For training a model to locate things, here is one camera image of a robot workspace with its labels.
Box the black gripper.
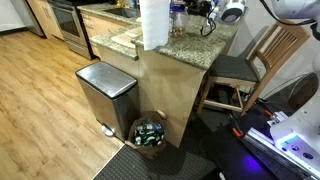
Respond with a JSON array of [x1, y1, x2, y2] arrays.
[[184, 0, 216, 17]]

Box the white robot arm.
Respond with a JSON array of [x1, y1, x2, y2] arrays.
[[205, 0, 320, 177]]

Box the clear jar with purple lid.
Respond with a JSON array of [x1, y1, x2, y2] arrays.
[[169, 3, 187, 37]]

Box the white paper towel roll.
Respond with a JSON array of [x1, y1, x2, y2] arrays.
[[140, 0, 170, 51]]

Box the kitchen sink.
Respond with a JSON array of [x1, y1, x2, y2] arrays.
[[107, 8, 140, 18]]

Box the wooden cutting board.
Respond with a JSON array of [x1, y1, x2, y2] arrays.
[[112, 27, 142, 49]]

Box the wooden chair with grey cushion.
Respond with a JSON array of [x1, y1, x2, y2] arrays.
[[196, 20, 310, 115]]

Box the stainless steel trash can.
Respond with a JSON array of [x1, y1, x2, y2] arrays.
[[75, 61, 140, 141]]

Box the stainless steel oven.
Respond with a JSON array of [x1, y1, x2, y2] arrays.
[[47, 0, 94, 60]]

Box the brown paper bag of recyclables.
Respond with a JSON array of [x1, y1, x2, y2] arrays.
[[126, 110, 167, 159]]

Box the dark floor mat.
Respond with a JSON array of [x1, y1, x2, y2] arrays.
[[92, 144, 215, 180]]

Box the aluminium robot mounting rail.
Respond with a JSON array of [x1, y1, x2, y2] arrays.
[[244, 111, 320, 180]]

